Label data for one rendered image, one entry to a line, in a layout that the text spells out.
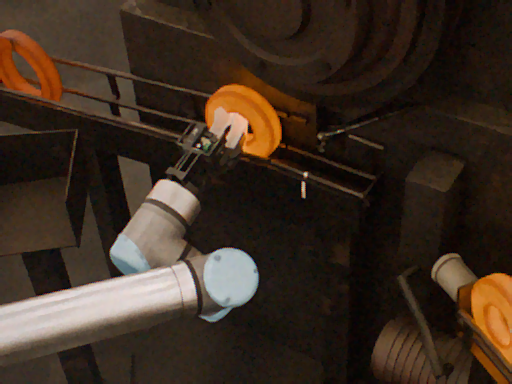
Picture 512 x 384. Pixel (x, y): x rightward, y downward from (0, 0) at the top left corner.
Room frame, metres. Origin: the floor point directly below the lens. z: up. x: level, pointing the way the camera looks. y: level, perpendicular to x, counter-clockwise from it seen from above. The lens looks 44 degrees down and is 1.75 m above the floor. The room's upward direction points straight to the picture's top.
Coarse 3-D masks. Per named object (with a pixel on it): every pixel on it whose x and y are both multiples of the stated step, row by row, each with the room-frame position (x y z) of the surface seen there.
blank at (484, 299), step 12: (492, 276) 0.87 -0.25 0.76; (504, 276) 0.86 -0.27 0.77; (480, 288) 0.87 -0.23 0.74; (492, 288) 0.85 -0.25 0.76; (504, 288) 0.83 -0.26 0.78; (480, 300) 0.87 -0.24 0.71; (492, 300) 0.84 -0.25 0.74; (504, 300) 0.82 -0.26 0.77; (480, 312) 0.86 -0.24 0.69; (492, 312) 0.86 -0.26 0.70; (504, 312) 0.81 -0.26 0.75; (480, 324) 0.86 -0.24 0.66; (492, 324) 0.84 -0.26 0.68; (504, 324) 0.85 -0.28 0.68; (492, 336) 0.83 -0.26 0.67; (504, 336) 0.83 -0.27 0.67; (504, 348) 0.80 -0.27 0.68
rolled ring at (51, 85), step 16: (16, 32) 1.55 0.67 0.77; (0, 48) 1.55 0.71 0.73; (16, 48) 1.52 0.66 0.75; (32, 48) 1.51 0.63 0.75; (0, 64) 1.56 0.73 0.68; (32, 64) 1.50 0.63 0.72; (48, 64) 1.50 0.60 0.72; (16, 80) 1.56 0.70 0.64; (48, 80) 1.48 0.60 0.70; (48, 96) 1.49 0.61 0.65
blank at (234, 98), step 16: (224, 96) 1.27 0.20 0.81; (240, 96) 1.25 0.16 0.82; (256, 96) 1.26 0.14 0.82; (208, 112) 1.29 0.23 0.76; (240, 112) 1.25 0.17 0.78; (256, 112) 1.24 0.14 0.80; (272, 112) 1.25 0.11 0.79; (256, 128) 1.24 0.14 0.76; (272, 128) 1.23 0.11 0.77; (256, 144) 1.24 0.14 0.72; (272, 144) 1.22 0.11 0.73
